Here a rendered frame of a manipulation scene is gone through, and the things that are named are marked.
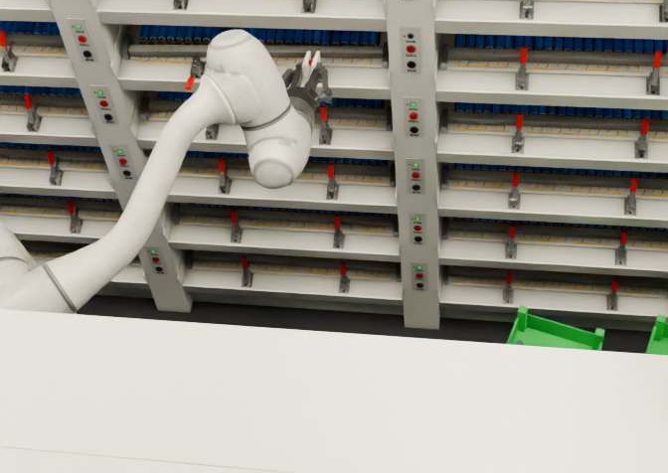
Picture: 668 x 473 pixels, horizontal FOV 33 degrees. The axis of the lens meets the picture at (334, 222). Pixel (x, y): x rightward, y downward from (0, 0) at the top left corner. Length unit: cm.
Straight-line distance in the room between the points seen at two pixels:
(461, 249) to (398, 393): 187
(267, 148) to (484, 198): 83
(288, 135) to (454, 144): 62
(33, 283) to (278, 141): 49
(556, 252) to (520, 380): 187
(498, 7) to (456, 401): 141
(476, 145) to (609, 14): 46
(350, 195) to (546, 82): 59
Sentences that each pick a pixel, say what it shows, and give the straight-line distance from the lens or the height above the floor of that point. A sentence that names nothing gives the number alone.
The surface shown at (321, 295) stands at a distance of 302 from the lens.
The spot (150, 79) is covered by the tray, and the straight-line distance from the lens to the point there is 251.
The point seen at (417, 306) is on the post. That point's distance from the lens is 300.
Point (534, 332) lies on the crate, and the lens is 270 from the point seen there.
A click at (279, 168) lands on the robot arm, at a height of 110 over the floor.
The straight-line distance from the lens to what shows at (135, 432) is 99.
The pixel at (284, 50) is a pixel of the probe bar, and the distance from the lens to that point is 245.
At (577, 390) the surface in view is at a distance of 98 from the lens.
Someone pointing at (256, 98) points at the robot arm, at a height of 120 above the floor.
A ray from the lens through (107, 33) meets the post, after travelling 248.
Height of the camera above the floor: 256
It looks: 50 degrees down
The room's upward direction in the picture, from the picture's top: 7 degrees counter-clockwise
